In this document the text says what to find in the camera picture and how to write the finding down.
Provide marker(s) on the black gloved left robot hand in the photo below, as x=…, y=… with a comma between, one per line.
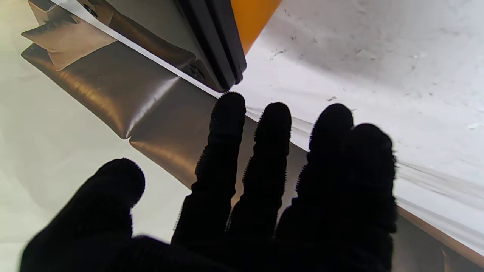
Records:
x=264, y=211

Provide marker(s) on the black tissue box base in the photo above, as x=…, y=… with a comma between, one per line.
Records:
x=196, y=34

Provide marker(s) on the orange tissue box cover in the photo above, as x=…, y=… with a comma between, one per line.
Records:
x=253, y=19

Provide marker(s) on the brown leather sofa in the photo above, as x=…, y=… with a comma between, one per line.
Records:
x=151, y=124

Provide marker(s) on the brown throw pillow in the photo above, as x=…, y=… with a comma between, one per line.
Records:
x=64, y=41

